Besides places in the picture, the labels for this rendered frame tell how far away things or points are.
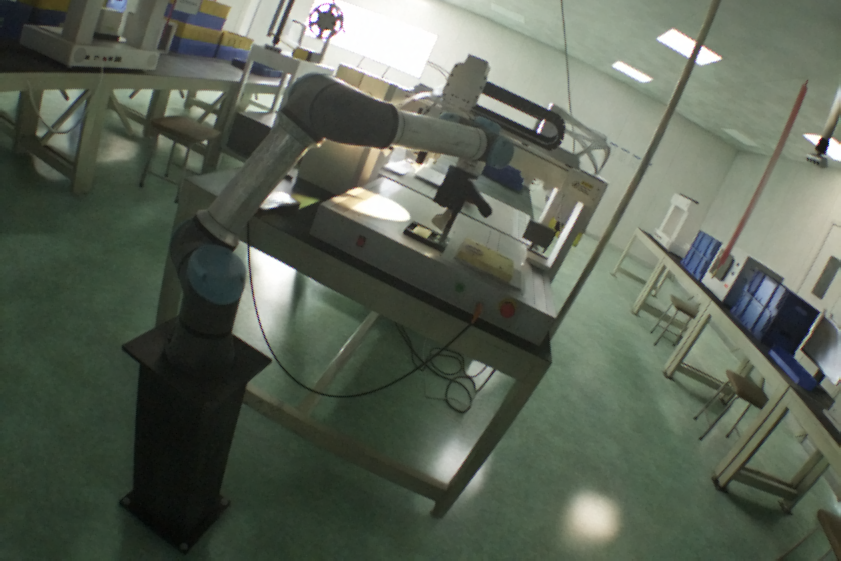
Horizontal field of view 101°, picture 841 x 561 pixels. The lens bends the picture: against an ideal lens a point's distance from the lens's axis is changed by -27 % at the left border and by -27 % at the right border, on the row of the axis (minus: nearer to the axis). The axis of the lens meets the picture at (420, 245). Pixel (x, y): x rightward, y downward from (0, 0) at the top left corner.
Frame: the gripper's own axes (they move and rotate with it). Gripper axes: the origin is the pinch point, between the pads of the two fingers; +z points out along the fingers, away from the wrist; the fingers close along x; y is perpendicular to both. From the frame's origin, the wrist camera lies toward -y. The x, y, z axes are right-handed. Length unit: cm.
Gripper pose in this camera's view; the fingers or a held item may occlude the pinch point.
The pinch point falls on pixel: (442, 238)
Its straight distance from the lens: 137.6
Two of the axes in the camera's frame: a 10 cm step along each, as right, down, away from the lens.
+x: -2.0, 2.5, -9.5
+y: -9.0, -4.3, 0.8
